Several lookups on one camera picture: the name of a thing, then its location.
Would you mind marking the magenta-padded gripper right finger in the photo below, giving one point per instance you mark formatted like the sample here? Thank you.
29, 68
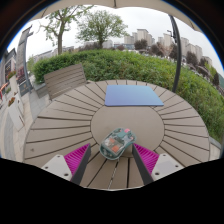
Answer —
146, 159

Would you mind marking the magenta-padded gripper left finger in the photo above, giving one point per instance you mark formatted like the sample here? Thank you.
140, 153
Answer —
77, 159

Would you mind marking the transparent teal computer mouse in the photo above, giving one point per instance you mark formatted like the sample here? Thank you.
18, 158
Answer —
116, 144

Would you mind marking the blue mouse pad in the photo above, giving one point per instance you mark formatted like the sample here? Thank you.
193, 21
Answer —
133, 95

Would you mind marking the white planter box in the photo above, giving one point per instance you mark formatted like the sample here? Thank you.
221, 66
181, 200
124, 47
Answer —
15, 113

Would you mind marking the brown slatted chair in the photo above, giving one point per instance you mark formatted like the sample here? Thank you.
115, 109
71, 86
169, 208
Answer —
65, 80

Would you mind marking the black curved umbrella pole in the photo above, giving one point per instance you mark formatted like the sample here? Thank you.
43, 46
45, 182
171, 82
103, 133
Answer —
177, 56

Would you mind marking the dark sign pillar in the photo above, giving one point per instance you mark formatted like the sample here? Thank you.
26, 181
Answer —
22, 60

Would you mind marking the sparse-leaved tree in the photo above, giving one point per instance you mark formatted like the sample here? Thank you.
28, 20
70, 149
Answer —
60, 36

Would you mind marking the group of apartment buildings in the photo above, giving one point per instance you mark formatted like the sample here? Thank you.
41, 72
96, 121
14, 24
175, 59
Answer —
143, 35

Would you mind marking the round leafy tree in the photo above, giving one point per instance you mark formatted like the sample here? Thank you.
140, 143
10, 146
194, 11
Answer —
100, 25

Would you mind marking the beige umbrella canopy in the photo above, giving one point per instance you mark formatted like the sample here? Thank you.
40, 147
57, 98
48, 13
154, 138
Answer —
83, 2

